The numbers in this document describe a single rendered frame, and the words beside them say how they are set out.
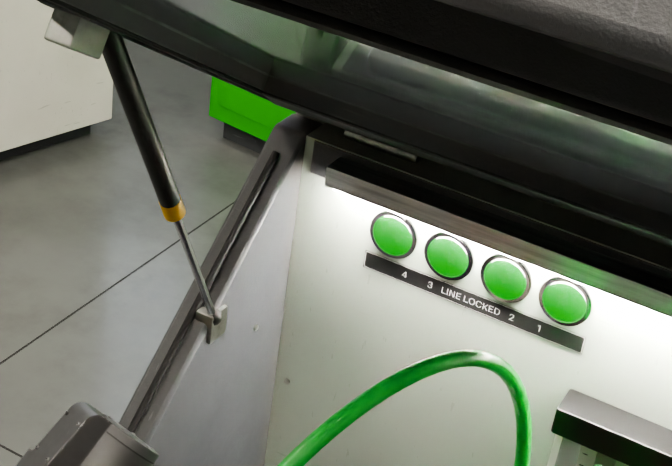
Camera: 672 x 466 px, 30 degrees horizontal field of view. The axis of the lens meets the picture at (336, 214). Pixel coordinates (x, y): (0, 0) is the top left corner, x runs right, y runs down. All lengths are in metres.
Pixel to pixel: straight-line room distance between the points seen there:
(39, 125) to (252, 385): 2.85
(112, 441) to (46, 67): 3.22
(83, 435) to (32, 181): 3.18
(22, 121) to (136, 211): 0.48
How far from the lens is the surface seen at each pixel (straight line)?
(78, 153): 4.22
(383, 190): 1.18
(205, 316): 1.20
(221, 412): 1.31
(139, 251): 3.72
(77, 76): 4.15
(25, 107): 4.08
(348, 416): 0.94
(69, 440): 0.89
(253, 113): 4.20
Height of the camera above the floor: 2.01
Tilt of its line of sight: 30 degrees down
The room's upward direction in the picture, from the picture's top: 8 degrees clockwise
